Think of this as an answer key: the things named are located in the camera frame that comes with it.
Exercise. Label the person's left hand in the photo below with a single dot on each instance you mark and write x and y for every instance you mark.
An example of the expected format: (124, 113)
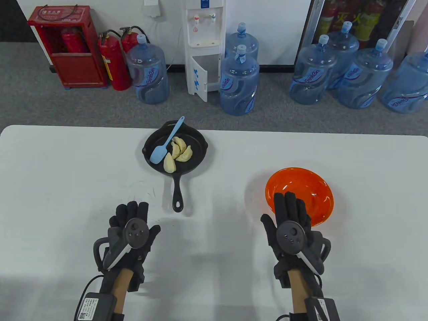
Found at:
(132, 210)

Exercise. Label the person's right hand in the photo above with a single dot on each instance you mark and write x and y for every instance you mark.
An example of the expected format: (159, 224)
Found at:
(291, 207)

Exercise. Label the orange plastic bowl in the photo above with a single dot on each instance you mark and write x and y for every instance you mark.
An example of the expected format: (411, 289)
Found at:
(301, 187)

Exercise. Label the pale yellow dumpling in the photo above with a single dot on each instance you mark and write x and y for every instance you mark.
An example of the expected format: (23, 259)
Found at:
(185, 154)
(181, 143)
(169, 163)
(176, 151)

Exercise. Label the blue dessert shovel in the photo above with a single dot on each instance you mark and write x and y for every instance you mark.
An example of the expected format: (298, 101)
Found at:
(158, 154)

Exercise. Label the black frying pan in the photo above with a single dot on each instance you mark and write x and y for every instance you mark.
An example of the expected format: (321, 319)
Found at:
(197, 143)

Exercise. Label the person's left forearm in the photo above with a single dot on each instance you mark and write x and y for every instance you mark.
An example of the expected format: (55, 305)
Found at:
(121, 287)

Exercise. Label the person's right forearm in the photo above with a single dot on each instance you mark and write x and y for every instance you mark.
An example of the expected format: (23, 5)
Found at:
(299, 291)

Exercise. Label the row of blue water jugs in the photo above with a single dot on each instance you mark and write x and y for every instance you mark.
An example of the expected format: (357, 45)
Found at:
(239, 83)

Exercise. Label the red fire extinguisher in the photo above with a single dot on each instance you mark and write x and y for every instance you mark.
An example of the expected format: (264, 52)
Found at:
(128, 41)
(72, 43)
(115, 67)

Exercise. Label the red fire extinguisher cabinet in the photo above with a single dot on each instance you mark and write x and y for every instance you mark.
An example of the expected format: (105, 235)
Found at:
(78, 70)

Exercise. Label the white water dispenser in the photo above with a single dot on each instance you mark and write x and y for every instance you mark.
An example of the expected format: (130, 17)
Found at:
(204, 36)

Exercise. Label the fire safety poster board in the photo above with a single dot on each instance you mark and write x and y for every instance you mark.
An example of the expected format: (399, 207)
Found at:
(367, 20)

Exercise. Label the white wall adapter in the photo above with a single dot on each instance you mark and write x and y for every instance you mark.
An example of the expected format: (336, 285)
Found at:
(152, 8)

